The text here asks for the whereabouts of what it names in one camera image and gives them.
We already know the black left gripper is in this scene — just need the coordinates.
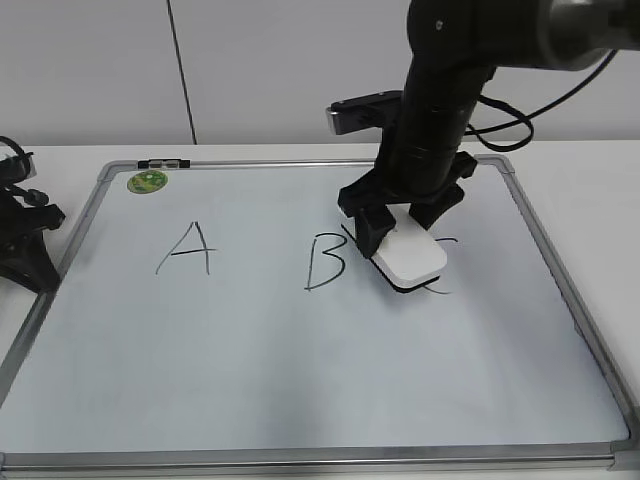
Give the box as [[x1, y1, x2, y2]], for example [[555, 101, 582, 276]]
[[1, 187, 66, 293]]

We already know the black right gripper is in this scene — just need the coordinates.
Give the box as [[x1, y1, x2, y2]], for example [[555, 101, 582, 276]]
[[338, 151, 476, 259]]

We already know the white whiteboard eraser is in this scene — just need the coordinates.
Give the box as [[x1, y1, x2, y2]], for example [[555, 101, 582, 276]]
[[367, 204, 448, 294]]

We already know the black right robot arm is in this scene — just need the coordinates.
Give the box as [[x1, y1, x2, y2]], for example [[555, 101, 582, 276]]
[[327, 1, 639, 257]]

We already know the green round magnet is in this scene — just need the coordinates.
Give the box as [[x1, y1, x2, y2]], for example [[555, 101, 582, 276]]
[[127, 170, 169, 195]]

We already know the grey framed whiteboard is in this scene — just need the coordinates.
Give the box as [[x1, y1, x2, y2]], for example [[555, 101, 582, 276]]
[[1, 155, 639, 477]]

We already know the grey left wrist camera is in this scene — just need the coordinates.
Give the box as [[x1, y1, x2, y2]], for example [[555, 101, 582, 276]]
[[0, 152, 37, 186]]

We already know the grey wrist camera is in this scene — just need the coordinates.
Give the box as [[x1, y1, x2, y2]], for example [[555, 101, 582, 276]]
[[0, 152, 37, 186], [326, 90, 402, 135]]

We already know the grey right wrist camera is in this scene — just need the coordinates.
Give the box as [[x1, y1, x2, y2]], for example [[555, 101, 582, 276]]
[[326, 90, 402, 135]]

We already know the black and silver frame clip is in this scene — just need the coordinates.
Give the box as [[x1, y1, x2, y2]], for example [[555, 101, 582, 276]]
[[137, 159, 191, 170]]

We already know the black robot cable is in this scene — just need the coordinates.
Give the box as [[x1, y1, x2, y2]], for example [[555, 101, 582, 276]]
[[462, 47, 621, 152]]

